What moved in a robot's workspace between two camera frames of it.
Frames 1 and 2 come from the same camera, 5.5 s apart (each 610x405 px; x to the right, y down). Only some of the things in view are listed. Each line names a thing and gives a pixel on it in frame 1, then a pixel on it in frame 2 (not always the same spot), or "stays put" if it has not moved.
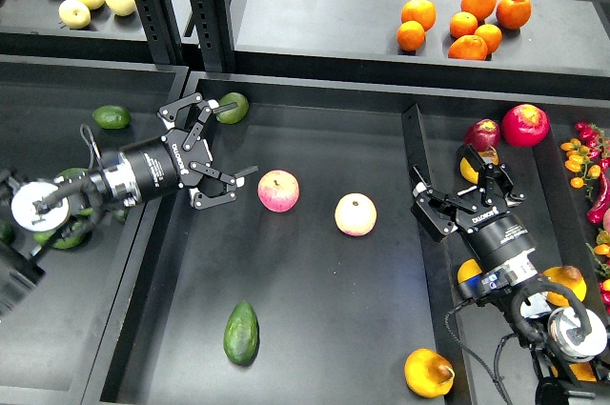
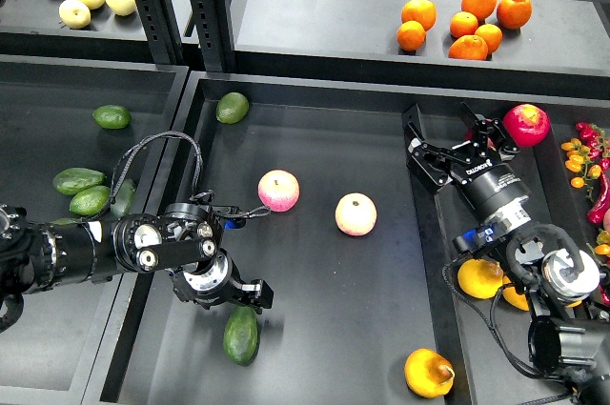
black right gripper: [497, 234] to [500, 200]
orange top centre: [480, 4] stays put
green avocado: [242, 334] stays put
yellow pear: [428, 374] stays put
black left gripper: [163, 164] to [211, 282]
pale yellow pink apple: [355, 214] stays put
